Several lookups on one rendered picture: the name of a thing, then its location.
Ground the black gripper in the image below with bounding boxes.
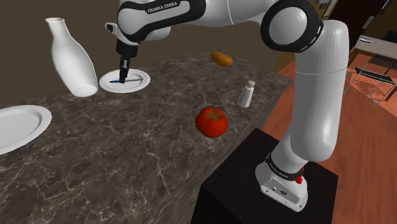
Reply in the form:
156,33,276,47
116,39,139,85

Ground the blue-handled knife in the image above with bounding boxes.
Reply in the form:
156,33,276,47
109,77,144,84

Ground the black robot stand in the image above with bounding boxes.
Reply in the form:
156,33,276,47
190,127,339,224

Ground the white tall vase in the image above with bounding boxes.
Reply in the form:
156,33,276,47
45,17,99,98

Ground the metal wire chair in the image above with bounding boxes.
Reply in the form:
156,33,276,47
342,52,397,107

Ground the red tomato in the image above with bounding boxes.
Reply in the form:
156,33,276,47
194,106,229,139

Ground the grey table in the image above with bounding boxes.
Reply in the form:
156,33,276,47
354,34,397,60

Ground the small white plate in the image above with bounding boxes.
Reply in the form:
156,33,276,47
99,69,151,94

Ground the large white plate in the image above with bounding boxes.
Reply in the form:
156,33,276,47
0,104,53,156

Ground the brown potato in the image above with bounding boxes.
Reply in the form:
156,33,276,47
210,50,234,67

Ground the white salt shaker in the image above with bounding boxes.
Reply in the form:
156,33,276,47
237,80,256,109

